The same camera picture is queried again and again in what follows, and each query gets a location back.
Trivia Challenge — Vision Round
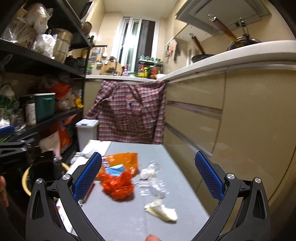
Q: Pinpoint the orange mesh net bag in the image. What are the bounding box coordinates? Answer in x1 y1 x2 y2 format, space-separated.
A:
98 171 134 200

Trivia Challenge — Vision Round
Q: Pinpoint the white tissue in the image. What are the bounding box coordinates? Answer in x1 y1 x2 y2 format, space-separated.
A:
144 199 178 222

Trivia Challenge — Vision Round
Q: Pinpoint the blue face mask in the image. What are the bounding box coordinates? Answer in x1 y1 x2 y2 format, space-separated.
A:
105 164 126 177

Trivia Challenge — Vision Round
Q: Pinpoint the orange snack wrapper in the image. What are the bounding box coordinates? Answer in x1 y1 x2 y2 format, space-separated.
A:
99 152 138 176

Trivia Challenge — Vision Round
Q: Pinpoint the clear plastic wrap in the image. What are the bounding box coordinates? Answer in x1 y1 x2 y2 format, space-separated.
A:
137 162 167 199

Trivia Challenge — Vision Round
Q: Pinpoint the round trash can black liner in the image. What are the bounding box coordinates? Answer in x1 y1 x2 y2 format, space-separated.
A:
22 151 70 196

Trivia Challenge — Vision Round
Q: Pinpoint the beige kitchen cabinet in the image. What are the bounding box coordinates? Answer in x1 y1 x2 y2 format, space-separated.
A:
83 40 296 223

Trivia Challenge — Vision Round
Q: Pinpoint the pink white bag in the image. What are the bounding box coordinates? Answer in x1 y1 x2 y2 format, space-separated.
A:
39 132 62 160

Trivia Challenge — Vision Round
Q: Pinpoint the white patterned cloth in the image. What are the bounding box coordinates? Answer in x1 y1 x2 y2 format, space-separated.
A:
56 140 111 234

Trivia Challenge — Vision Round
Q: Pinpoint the white lidded bin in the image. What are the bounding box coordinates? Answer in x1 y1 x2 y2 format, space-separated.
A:
75 119 99 152

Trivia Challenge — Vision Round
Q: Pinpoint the dark lidded spice jar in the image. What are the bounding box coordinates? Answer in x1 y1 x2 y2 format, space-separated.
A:
25 96 37 126

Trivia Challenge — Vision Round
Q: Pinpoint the green plastic storage box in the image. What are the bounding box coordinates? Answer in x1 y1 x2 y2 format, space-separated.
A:
33 93 55 122

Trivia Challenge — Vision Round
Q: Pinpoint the yellow toy figure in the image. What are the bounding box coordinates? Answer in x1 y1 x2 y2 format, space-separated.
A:
74 97 84 108

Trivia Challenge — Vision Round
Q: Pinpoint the red plaid shirt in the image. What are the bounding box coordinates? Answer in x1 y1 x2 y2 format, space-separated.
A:
85 80 167 144

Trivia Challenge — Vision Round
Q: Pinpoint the wooden cutting board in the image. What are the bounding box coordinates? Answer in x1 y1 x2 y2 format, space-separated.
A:
100 56 122 76

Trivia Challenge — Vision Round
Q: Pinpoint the steel pot on shelf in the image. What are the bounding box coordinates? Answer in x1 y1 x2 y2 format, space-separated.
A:
52 28 73 64

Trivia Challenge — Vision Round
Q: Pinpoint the black frying pan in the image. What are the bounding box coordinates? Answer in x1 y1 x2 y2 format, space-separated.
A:
190 33 213 63

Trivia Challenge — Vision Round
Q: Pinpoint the black metal shelf rack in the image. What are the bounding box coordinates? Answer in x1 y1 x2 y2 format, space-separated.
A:
0 0 95 149

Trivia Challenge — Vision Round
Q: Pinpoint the condiment rack with bottles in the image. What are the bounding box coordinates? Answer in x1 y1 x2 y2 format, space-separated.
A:
137 56 163 80

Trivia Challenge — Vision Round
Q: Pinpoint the range hood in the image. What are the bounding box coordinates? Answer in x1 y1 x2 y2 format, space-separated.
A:
175 0 270 35

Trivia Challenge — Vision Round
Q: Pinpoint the wok with wooden handle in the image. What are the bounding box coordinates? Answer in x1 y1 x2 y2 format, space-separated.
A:
208 14 261 51

